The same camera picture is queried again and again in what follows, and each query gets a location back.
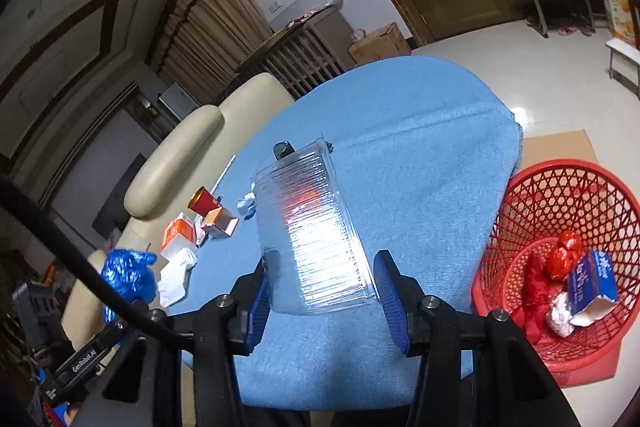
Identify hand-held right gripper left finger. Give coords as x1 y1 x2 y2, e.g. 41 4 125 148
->
75 259 273 427

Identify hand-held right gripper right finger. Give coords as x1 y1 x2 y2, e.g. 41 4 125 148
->
372 249 583 427

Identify clear ribbed plastic container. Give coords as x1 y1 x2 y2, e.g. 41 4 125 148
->
255 132 377 317

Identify red yellow white medicine box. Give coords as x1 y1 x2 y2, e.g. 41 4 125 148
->
202 207 241 239

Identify blue plastic bag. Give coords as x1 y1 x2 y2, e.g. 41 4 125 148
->
100 248 158 323

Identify red plastic lattice basket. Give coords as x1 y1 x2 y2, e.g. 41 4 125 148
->
471 160 640 388

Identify folded white tissues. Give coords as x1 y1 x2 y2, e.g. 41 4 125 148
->
158 247 198 308

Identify crumpled pale blue cloth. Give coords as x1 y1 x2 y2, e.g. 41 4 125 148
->
236 193 258 221

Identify orange tissue pack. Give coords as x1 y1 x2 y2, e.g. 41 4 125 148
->
160 215 198 265

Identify red paper cup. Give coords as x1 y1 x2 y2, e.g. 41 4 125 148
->
188 187 224 217

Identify red plastic bag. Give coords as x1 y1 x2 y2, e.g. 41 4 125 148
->
510 231 583 348

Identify blue tablecloth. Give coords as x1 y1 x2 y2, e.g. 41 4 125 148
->
170 55 523 410

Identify crumpled white tissue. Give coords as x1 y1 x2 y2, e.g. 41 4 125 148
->
546 294 576 337

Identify beige leather sofa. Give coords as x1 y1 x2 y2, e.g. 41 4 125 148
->
60 72 296 358

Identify blue white carton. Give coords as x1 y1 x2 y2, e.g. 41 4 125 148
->
567 249 619 328

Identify white upright appliance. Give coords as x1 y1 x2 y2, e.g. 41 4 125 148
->
160 83 198 122

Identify wooden slatted crib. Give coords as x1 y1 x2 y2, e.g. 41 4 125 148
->
235 7 361 100

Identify brown cardboard box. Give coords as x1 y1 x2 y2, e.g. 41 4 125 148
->
348 23 412 66

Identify tan pleated curtain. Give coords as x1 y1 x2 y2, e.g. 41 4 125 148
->
145 0 273 105

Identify small white stool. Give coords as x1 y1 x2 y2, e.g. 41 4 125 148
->
605 38 640 100

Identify orange white carton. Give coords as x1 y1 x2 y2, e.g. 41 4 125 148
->
601 0 640 45

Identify black cable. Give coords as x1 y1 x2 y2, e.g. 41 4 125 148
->
0 174 196 353

